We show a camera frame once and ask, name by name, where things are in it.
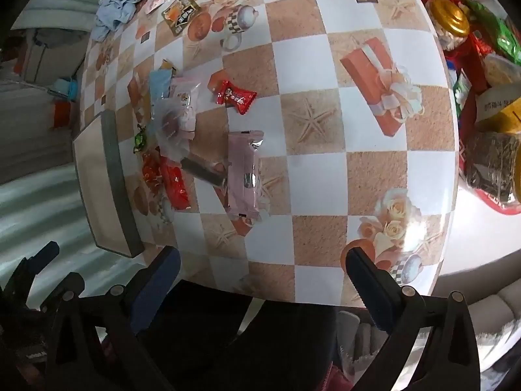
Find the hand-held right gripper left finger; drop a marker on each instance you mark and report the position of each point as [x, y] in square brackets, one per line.
[156, 289]

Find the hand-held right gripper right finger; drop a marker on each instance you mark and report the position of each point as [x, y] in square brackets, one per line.
[368, 289]

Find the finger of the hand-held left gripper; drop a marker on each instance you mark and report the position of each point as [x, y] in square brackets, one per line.
[40, 256]

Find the beige shallow tray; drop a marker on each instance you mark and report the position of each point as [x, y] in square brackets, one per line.
[91, 179]

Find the dark roll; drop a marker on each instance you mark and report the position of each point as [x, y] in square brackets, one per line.
[203, 171]

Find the long pink snack packet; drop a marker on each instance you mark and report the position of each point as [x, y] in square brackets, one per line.
[244, 171]

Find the green candy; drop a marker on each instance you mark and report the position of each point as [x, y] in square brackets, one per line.
[140, 140]

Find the red candy packet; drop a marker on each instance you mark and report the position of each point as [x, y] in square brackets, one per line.
[234, 97]

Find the orange yellow snack packet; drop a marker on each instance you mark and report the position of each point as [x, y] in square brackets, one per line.
[167, 65]

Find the grey striped cloth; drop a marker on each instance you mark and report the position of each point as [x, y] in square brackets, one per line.
[36, 207]

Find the person's dark clothing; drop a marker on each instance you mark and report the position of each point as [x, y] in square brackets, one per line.
[228, 334]

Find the red snack packet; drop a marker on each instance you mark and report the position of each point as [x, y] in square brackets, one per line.
[177, 183]

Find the white cushion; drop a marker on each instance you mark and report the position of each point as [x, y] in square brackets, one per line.
[496, 313]

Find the orange and white box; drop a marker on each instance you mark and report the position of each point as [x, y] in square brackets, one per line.
[61, 110]

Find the clear packet with brown cake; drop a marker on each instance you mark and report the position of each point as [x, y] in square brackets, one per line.
[169, 124]

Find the blue plastic cup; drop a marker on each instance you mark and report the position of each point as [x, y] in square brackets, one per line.
[67, 87]

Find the brown block in clear wrap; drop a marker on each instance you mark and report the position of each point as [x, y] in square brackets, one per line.
[492, 167]

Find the white storage box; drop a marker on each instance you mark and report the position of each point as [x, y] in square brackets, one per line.
[40, 55]

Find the light blue snack packet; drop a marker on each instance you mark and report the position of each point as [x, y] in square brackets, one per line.
[159, 83]

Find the green and white packet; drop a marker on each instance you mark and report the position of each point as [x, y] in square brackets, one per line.
[462, 89]

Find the yellow and white box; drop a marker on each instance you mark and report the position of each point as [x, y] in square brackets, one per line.
[498, 110]

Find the red plastic tray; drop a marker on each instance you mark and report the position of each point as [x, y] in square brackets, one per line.
[468, 60]

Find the round pale snack packet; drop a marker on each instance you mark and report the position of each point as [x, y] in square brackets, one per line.
[500, 69]

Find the light blue cloth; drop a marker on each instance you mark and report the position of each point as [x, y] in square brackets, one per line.
[116, 10]

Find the brown packet with orange print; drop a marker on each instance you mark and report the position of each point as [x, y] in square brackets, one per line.
[181, 12]

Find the jar with gold lid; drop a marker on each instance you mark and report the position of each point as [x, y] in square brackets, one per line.
[449, 18]

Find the green snack packet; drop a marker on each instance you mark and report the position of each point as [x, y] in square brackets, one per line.
[498, 28]

